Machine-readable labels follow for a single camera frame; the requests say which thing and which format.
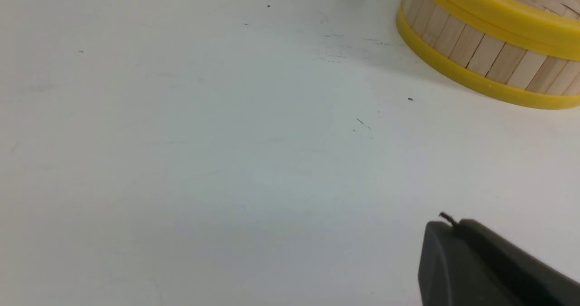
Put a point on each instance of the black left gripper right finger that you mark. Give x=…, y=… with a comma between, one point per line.
x=530, y=281

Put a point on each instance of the bamboo steamer basket yellow rims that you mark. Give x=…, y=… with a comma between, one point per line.
x=523, y=52

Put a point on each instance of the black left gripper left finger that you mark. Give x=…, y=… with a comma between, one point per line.
x=450, y=274

